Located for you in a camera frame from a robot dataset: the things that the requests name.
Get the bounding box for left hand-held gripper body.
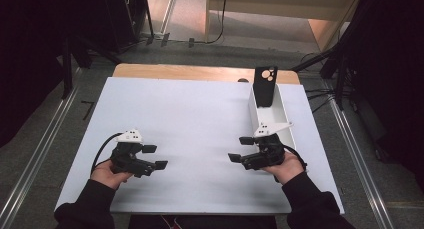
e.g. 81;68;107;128
110;128;158;179

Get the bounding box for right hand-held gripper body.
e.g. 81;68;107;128
240;121;294;171

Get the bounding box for white oblong container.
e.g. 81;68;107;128
248;82;297;151

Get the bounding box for person's left hand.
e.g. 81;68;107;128
90;159;134;191

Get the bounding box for person's right hand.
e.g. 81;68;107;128
261;151;305;186

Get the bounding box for black and red zippered bag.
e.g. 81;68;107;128
128;214;278;229

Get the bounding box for black tripod stand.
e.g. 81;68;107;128
60;32;122;100
290;38;355;111

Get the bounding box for metal stand legs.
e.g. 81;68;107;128
145;0;178;48

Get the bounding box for black equipment rack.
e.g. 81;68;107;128
102;0;150;54

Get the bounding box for light wooden cabinet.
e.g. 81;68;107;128
204;0;365;54

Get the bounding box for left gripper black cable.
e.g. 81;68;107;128
91;132;124;175

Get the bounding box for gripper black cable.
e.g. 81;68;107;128
273;144;308;184
91;132;124;175

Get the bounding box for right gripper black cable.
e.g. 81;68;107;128
273;144;308;184

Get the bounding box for black floor cables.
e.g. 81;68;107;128
304;87;338;114

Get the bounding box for metal floor rail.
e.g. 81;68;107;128
328;95;397;229
0;68;83;229

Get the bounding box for hanging black cable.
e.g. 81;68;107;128
191;0;229;45

